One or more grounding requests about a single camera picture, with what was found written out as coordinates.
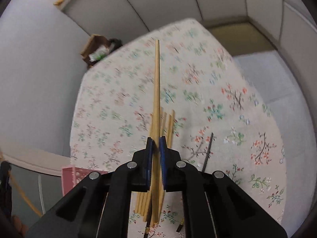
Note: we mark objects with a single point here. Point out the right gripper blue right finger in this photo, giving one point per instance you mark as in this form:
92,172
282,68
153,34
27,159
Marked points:
213,205

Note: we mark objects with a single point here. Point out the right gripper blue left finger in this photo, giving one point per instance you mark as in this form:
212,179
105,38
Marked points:
99,205

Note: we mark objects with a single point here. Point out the pink perforated utensil holder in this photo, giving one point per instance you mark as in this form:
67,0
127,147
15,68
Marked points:
71,176

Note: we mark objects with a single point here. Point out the black chopstick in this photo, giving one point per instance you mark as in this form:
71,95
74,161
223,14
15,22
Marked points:
207,153

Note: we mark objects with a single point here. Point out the white kitchen cabinets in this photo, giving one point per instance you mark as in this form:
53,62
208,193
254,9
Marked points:
289,24

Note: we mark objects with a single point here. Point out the person's left hand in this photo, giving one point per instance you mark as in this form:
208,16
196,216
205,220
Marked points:
19,226

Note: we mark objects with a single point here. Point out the floral tablecloth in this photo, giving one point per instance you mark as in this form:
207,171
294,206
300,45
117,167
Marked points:
203,85

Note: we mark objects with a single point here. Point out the bamboo chopstick bundle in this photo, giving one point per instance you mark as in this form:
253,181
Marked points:
142,206

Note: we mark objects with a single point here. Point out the brown cardboard box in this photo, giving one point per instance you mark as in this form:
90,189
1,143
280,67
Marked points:
94,42

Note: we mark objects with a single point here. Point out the black trash bin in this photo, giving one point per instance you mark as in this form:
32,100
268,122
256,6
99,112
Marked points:
103,52

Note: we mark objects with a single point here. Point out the olive floor mat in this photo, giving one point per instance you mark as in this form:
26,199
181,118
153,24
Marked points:
241,39

